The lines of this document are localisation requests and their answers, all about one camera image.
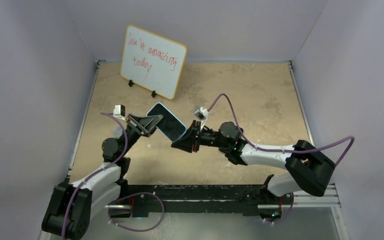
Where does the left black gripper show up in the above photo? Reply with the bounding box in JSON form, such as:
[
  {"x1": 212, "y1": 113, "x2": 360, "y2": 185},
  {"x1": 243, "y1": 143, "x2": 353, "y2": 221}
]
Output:
[{"x1": 119, "y1": 114, "x2": 165, "y2": 157}]

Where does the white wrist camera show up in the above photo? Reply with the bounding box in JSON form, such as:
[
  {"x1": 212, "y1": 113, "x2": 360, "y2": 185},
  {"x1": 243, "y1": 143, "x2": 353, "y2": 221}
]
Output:
[
  {"x1": 193, "y1": 106, "x2": 210, "y2": 130},
  {"x1": 113, "y1": 104, "x2": 126, "y2": 120}
]

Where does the phone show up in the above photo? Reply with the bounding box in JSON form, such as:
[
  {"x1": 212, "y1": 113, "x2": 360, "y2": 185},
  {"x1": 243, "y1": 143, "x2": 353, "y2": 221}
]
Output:
[{"x1": 146, "y1": 102, "x2": 187, "y2": 142}]

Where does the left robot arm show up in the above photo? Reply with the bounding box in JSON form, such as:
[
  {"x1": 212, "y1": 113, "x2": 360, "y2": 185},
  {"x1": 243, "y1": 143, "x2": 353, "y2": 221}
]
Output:
[{"x1": 41, "y1": 114, "x2": 163, "y2": 240}]

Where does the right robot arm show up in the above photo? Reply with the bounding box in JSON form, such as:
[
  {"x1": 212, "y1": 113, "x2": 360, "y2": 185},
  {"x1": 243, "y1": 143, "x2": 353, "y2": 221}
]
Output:
[{"x1": 171, "y1": 120, "x2": 335, "y2": 204}]

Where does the white board with orange frame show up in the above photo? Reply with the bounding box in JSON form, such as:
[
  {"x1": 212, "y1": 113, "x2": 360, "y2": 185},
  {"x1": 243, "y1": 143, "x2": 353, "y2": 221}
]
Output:
[{"x1": 120, "y1": 24, "x2": 188, "y2": 100}]

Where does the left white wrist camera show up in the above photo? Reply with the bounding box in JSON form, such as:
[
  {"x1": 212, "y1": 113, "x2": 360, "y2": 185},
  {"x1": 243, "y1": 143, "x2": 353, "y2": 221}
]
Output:
[{"x1": 113, "y1": 104, "x2": 126, "y2": 120}]

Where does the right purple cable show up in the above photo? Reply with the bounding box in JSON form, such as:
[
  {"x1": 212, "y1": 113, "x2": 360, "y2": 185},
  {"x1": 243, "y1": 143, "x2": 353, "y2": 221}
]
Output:
[{"x1": 207, "y1": 93, "x2": 355, "y2": 226}]

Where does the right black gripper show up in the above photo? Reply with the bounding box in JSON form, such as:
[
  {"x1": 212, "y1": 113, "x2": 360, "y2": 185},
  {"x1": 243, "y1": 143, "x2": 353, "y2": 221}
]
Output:
[{"x1": 172, "y1": 119, "x2": 231, "y2": 153}]

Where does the purple cable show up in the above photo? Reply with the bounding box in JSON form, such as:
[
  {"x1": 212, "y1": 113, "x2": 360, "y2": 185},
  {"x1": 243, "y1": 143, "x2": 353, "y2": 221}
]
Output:
[
  {"x1": 61, "y1": 111, "x2": 166, "y2": 240},
  {"x1": 207, "y1": 93, "x2": 355, "y2": 226}
]

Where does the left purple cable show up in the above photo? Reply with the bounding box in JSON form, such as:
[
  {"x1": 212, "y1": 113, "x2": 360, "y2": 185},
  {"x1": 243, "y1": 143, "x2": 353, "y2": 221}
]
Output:
[{"x1": 61, "y1": 111, "x2": 166, "y2": 240}]

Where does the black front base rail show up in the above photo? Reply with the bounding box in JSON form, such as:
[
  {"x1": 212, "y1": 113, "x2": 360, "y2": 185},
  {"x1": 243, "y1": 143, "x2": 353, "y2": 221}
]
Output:
[{"x1": 113, "y1": 184, "x2": 282, "y2": 221}]

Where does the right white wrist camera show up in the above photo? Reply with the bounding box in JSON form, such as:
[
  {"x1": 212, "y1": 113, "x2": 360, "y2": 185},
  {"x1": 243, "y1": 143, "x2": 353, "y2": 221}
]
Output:
[{"x1": 193, "y1": 106, "x2": 210, "y2": 130}]

